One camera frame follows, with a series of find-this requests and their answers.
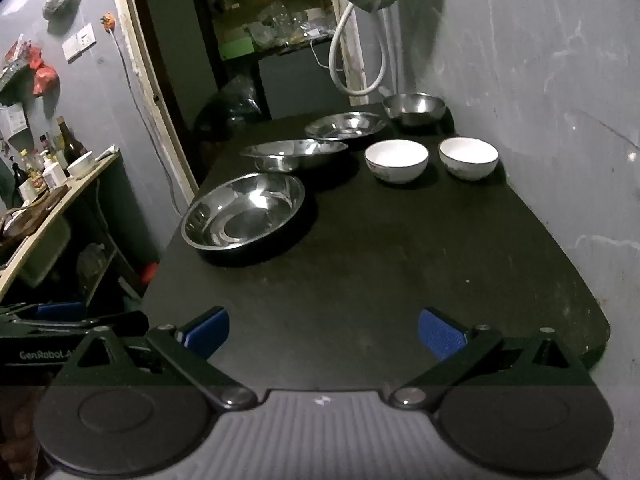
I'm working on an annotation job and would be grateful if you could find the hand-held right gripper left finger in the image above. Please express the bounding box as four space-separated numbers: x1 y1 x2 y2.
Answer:
47 306 258 411

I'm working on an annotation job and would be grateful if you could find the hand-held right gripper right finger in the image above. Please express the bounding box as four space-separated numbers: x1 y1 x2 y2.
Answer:
390 307 598 409

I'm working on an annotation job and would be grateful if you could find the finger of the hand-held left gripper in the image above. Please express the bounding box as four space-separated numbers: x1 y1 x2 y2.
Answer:
82 311 150 338
0 301 88 330

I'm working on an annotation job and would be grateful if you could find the large steel bowl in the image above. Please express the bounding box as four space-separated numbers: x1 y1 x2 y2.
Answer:
181 172 306 252

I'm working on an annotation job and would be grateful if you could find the steel plate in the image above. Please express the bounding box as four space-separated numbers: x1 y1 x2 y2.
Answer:
239 139 349 173

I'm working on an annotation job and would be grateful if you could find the small steel bowl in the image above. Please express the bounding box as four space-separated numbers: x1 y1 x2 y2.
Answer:
382 92 447 127

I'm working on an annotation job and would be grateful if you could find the wooden shelf unit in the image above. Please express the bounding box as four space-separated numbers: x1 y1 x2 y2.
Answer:
0 150 121 311

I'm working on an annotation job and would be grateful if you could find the white pump bottle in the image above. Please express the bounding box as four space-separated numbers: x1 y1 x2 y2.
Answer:
42 152 67 188

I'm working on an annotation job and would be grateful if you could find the white ceramic bowl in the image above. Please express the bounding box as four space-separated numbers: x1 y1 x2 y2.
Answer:
66 151 96 178

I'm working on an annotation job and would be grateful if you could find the tall dark glass bottle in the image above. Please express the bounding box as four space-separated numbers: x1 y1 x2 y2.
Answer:
55 116 86 166

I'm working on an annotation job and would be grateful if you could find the black plastic bag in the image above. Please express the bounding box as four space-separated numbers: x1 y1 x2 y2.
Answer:
195 75 271 146

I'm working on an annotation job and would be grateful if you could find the red plastic bag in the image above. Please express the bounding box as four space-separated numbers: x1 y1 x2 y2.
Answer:
32 62 61 96

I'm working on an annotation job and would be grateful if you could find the dark cabinet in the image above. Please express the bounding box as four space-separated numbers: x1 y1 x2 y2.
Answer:
257 47 351 121

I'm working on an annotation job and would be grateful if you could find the green box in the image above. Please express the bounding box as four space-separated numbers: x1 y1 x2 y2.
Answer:
218 37 257 59

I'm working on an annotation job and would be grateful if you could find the grey hanging bag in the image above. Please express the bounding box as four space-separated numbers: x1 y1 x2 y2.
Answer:
44 0 83 21

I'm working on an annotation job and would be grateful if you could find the paper wall note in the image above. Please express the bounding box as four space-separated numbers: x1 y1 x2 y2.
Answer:
0 102 26 136

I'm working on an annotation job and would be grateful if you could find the black wall cable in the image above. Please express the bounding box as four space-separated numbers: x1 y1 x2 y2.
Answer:
112 30 182 216

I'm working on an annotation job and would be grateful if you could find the white door frame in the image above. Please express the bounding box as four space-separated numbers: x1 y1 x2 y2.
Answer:
106 0 373 206

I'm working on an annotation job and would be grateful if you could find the white wall socket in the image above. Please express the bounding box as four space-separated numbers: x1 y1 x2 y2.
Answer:
62 24 97 63

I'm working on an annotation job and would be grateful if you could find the thin white cable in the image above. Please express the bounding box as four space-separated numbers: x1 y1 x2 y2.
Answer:
310 35 346 72

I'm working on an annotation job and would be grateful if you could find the white flexible hose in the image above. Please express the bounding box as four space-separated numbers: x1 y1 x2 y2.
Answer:
329 2 396 97

